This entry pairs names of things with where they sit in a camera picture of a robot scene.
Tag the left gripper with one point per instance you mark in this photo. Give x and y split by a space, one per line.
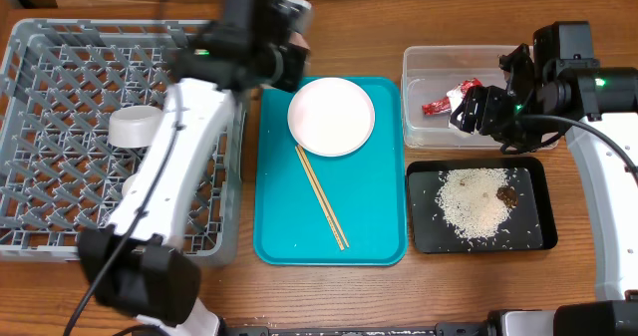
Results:
297 59

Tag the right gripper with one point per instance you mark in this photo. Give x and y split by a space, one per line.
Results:
478 110

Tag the small pink plate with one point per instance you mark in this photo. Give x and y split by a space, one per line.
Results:
298 40

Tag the brown food scrap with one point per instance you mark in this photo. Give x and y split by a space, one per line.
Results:
508 196

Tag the red snack wrapper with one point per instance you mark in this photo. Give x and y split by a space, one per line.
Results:
442 105

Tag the white rice pile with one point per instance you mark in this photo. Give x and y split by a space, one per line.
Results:
461 212

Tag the grey bowl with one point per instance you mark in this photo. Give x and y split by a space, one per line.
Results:
134 127

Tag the white cup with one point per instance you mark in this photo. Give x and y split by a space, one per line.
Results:
127 184

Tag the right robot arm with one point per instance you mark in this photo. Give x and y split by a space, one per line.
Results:
556 88

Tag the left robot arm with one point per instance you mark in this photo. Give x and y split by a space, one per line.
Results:
136 264

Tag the large white plate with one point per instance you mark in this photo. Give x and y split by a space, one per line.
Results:
331 117

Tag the black plastic tray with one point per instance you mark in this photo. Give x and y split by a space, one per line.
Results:
417 178

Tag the clear plastic bin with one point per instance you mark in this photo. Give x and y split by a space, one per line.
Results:
429 72

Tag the teal plastic tray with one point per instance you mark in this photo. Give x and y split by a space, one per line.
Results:
366 189

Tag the grey plastic dish rack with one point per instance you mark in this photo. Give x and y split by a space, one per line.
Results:
60 82

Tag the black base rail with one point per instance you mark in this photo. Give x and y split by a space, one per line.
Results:
349 330

